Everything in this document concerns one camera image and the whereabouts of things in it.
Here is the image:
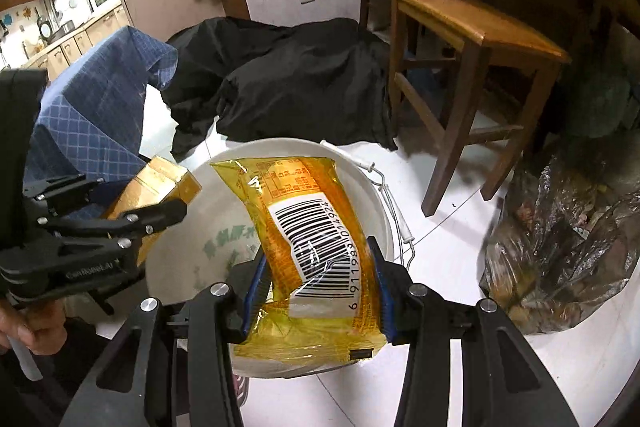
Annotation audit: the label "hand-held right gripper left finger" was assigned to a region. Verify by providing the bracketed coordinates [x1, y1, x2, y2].
[57, 257, 274, 427]

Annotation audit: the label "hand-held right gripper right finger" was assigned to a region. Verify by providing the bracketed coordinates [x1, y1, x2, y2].
[366, 234, 581, 427]

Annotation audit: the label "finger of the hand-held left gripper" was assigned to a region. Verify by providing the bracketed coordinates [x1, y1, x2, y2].
[22, 174, 107, 210]
[37, 198, 189, 258]

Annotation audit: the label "orange carton box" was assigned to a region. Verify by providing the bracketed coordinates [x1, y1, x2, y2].
[102, 156, 203, 264]

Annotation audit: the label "white plastic bucket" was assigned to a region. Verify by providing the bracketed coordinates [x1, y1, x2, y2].
[145, 137, 417, 381]

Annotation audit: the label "yellow snack packet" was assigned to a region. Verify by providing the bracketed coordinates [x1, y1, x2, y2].
[210, 154, 390, 366]

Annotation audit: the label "person's left hand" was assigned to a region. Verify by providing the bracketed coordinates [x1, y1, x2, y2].
[0, 296, 69, 358]

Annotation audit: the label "blue printed tablecloth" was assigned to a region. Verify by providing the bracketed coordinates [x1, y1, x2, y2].
[22, 26, 180, 209]

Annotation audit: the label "clear plastic garbage bag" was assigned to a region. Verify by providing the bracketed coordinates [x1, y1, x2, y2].
[479, 152, 640, 336]

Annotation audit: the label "black cloth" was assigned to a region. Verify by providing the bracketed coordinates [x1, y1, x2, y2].
[161, 17, 399, 163]

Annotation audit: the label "beige kitchen cabinets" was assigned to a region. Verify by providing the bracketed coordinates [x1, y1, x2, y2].
[30, 0, 222, 81]

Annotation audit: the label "light wooden stool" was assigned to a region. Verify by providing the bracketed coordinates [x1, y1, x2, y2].
[382, 0, 572, 218]

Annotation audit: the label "grey green bag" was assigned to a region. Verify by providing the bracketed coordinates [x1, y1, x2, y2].
[564, 56, 640, 139]

